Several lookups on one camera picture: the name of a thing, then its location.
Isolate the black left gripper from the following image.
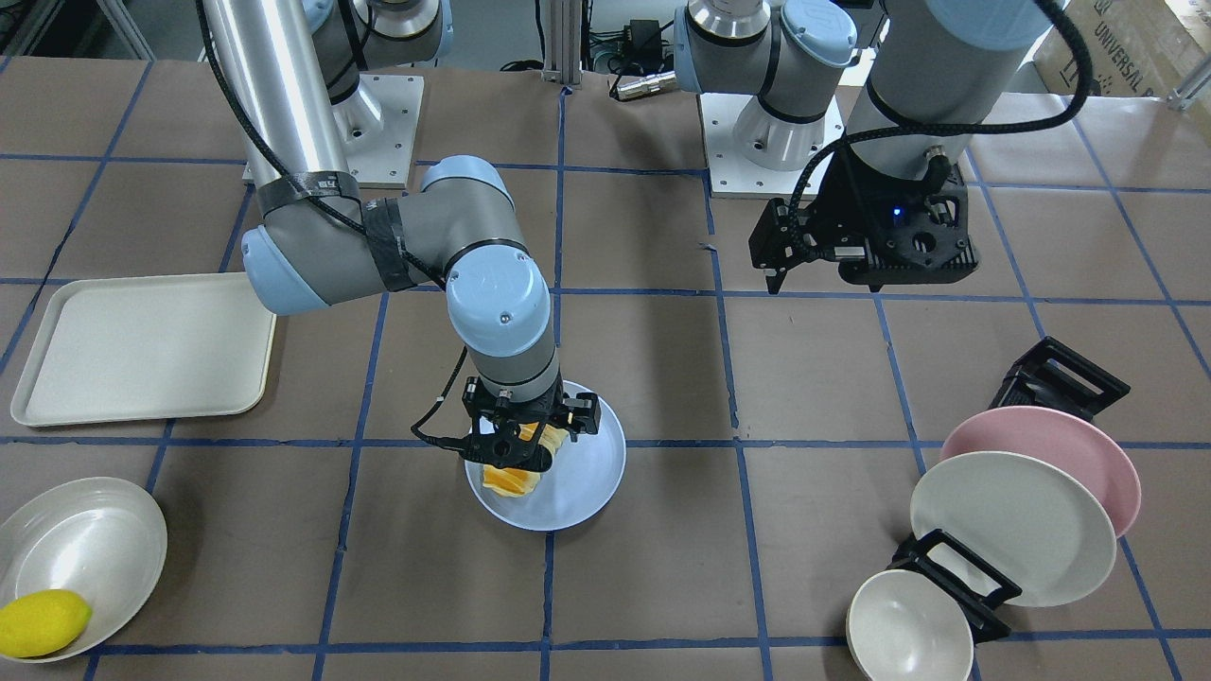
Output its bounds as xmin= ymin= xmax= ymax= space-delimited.
xmin=748 ymin=147 xmax=980 ymax=296

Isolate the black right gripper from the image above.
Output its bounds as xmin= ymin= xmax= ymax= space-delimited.
xmin=463 ymin=376 xmax=602 ymax=473

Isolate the blue plate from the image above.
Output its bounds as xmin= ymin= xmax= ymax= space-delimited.
xmin=464 ymin=397 xmax=626 ymax=532

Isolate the striped bread roll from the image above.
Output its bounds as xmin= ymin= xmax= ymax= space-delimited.
xmin=482 ymin=424 xmax=570 ymax=498

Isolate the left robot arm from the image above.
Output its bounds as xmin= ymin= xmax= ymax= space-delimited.
xmin=672 ymin=1 xmax=1098 ymax=294

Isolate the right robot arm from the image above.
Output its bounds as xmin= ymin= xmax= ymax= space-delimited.
xmin=194 ymin=1 xmax=601 ymax=471

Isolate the black plate rack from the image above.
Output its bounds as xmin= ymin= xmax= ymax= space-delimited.
xmin=893 ymin=337 xmax=1130 ymax=643

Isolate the pink plate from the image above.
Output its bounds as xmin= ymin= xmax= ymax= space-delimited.
xmin=939 ymin=406 xmax=1142 ymax=537

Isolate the cream plate in rack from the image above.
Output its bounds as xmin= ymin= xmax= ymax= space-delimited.
xmin=909 ymin=451 xmax=1117 ymax=607

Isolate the cream plate with lemon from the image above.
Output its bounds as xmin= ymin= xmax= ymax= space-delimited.
xmin=1 ymin=476 xmax=167 ymax=664

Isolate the black power adapter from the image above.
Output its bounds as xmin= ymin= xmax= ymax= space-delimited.
xmin=622 ymin=19 xmax=662 ymax=53

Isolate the cream bowl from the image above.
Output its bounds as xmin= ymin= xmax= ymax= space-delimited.
xmin=845 ymin=570 xmax=974 ymax=680

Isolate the white rectangular tray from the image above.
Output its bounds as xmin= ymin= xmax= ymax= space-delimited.
xmin=11 ymin=271 xmax=276 ymax=428

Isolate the yellow lemon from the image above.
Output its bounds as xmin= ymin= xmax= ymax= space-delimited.
xmin=1 ymin=589 xmax=94 ymax=659

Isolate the aluminium frame post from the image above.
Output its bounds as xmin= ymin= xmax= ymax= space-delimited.
xmin=543 ymin=1 xmax=589 ymax=90

